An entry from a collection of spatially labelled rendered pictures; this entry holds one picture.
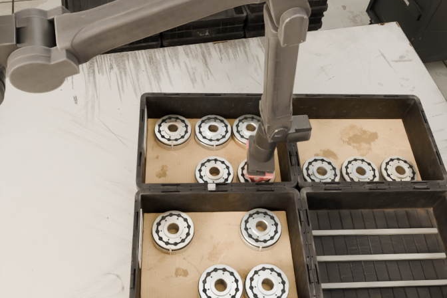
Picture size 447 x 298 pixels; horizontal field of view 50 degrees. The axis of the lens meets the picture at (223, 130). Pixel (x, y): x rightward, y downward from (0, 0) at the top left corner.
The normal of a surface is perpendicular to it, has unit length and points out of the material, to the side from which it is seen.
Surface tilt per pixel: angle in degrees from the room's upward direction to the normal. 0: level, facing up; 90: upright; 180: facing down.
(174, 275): 0
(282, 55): 96
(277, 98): 96
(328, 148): 0
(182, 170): 0
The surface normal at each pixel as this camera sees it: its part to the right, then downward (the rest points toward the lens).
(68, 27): -0.23, -0.41
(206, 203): 0.06, 0.82
